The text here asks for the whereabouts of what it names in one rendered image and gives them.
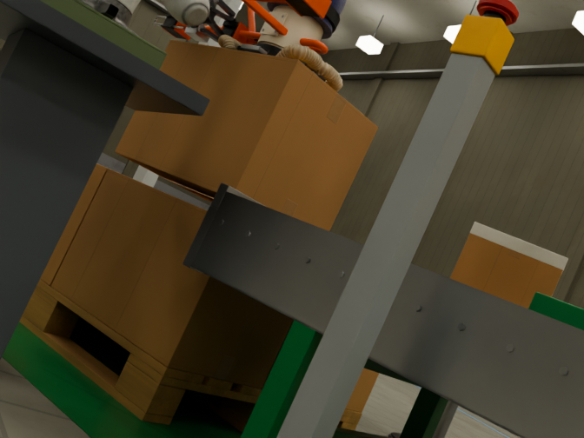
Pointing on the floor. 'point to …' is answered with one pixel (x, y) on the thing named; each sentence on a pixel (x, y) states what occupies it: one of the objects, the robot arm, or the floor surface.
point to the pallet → (140, 368)
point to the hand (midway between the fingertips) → (235, 35)
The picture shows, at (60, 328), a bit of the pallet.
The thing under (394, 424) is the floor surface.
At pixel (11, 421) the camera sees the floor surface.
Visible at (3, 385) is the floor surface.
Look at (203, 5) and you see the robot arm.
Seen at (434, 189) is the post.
